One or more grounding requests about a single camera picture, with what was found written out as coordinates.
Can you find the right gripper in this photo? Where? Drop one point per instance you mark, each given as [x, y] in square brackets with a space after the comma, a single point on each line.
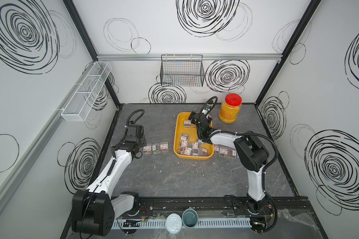
[193, 115]

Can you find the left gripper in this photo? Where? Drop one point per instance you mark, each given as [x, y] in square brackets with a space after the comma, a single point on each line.
[143, 139]

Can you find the yellow plastic tray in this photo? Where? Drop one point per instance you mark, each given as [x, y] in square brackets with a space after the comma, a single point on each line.
[205, 151]

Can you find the paper clip box table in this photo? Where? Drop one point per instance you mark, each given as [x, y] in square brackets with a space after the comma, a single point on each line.
[223, 151]
[164, 147]

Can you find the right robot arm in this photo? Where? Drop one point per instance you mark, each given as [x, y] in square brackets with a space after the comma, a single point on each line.
[251, 152]

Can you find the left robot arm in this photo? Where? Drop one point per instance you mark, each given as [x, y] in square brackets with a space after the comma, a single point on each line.
[93, 210]

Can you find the paper clip box in tray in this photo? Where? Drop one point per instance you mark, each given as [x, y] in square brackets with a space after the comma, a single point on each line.
[187, 123]

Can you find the red lid corn jar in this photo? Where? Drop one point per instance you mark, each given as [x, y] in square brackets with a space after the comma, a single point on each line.
[230, 108]

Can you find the teal cup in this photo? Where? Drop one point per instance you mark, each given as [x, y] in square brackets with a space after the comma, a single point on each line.
[190, 218]

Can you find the black wire basket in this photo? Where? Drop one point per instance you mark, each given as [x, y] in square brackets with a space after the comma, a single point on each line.
[182, 70]

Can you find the white mesh wall shelf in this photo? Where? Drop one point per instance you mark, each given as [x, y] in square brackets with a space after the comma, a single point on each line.
[88, 89]

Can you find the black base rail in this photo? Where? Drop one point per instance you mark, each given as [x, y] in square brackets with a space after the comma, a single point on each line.
[151, 205]

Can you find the white slotted cable duct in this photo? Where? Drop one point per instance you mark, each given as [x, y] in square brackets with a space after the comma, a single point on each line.
[203, 223]

